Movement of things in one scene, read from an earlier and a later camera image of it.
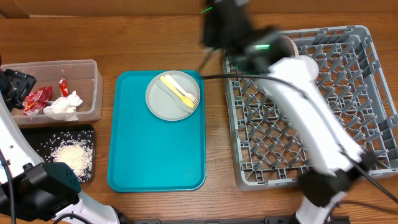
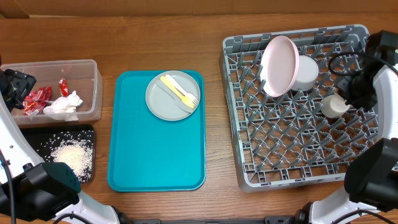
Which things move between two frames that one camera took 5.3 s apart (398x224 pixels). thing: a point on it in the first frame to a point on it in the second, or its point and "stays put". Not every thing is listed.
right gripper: (208, 38) to (343, 89)
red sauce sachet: (63, 88) stays put
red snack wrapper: (36, 101) stays put
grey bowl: (312, 69) stays put
